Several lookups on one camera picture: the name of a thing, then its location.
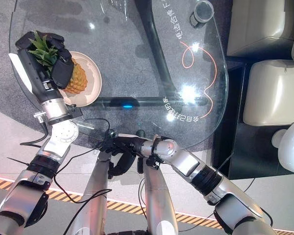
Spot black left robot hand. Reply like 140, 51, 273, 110
8, 31, 75, 103

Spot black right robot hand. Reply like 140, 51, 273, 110
99, 136, 147, 177

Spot yellow pineapple with green crown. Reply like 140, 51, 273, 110
28, 30, 88, 94

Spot round beige plate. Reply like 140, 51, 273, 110
57, 51, 103, 107

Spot yellow black hazard floor tape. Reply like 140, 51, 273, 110
0, 176, 294, 235

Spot round glass table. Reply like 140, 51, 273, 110
8, 0, 229, 150

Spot dark cylindrical jar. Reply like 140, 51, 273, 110
190, 0, 215, 29

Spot beige leather sofa seat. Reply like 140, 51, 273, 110
243, 59, 294, 127

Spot white round lamp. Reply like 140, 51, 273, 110
271, 119, 294, 174

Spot beige leather sofa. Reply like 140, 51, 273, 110
226, 0, 294, 65

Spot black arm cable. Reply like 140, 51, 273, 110
6, 118, 113, 235

